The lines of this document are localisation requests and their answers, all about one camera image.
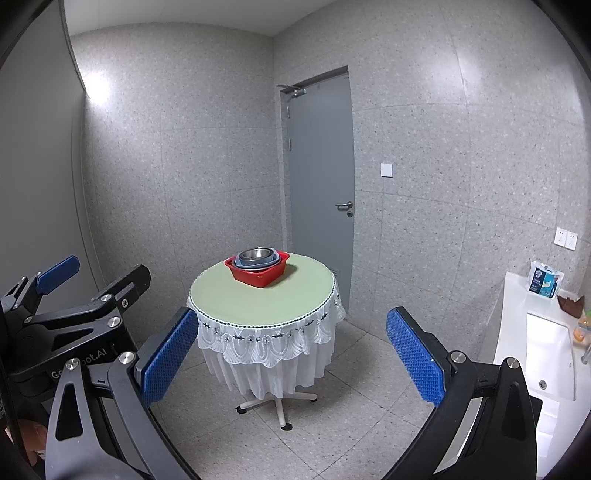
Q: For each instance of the white double wall socket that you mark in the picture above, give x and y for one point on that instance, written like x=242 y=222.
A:
x=565 y=239

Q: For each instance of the person's left hand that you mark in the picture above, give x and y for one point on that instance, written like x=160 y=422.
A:
x=34 y=437

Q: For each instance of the brown paper bag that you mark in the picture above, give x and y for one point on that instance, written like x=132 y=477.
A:
x=574 y=308

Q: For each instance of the white wall switch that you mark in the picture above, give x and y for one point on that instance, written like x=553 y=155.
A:
x=387 y=170

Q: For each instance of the blue tissue pack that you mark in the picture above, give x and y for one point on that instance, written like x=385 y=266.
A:
x=544 y=280

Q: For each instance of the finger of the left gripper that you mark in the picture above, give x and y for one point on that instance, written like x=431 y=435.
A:
x=118 y=296
x=54 y=277

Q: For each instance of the white table base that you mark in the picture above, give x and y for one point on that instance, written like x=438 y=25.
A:
x=278 y=405

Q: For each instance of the large steel mixing bowl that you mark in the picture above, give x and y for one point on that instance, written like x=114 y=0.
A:
x=257 y=254

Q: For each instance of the blue plastic square bowl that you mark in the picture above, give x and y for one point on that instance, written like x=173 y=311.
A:
x=258 y=265

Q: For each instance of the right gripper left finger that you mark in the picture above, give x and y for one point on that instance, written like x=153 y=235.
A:
x=161 y=356

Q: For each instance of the white sink counter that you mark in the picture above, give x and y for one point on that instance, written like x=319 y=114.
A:
x=534 y=330

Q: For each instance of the orange object on counter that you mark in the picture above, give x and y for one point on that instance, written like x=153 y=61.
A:
x=582 y=329

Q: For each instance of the grey door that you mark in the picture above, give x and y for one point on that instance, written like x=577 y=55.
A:
x=318 y=143

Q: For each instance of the door closer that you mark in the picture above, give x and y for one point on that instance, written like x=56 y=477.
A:
x=293 y=90

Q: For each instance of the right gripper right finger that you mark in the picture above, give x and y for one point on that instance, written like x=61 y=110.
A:
x=423 y=355

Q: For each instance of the metal door handle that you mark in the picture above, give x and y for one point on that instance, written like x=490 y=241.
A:
x=346 y=207

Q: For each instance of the red plastic basin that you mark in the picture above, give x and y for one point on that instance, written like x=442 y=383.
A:
x=259 y=277

